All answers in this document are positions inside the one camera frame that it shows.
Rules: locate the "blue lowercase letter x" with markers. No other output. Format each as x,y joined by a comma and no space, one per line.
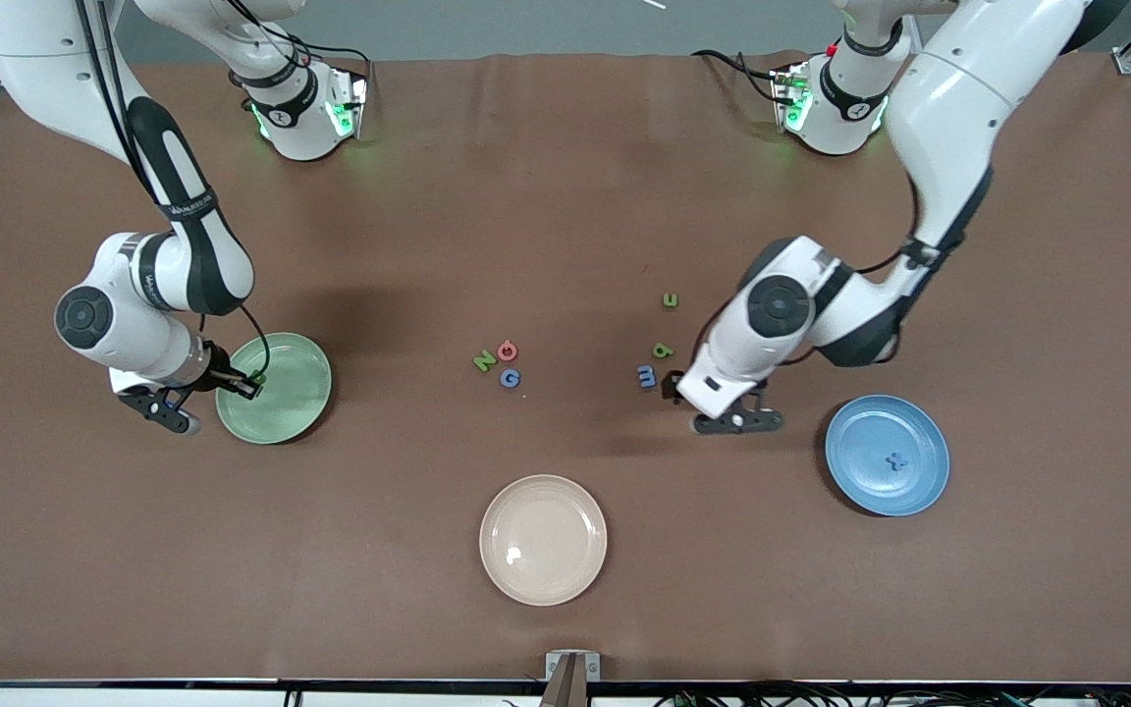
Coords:
896,461

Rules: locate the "green capital letter N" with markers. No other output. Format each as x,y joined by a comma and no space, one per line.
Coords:
484,362

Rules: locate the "blue lowercase letter m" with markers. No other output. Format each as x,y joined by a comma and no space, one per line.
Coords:
646,377

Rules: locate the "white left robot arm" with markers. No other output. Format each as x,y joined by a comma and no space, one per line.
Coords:
958,98

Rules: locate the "blue capital letter G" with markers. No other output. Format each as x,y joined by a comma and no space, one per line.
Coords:
504,379

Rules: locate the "beige plate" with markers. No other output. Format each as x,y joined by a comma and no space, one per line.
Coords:
546,550

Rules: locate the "black table edge strip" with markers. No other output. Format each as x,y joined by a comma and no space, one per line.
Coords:
379,684

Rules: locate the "pink capital letter Q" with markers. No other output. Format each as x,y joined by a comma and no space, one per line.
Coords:
500,351

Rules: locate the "silver base connector box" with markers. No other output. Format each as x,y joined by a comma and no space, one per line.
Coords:
789,88
354,93

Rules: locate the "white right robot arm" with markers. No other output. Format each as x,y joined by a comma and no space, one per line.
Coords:
26,39

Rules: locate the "tan camera stand post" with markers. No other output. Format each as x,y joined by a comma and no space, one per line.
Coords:
565,692

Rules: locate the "brown table mat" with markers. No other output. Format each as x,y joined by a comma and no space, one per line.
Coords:
134,550

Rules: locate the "green lowercase letter p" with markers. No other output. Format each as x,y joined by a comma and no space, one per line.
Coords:
668,351

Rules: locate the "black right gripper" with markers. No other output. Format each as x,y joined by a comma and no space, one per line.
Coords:
221,374

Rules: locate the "blue plate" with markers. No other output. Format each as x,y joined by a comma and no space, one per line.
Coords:
885,491

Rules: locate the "light green plate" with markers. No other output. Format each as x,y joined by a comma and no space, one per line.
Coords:
281,412

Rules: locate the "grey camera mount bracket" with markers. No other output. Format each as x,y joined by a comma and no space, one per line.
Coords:
553,668

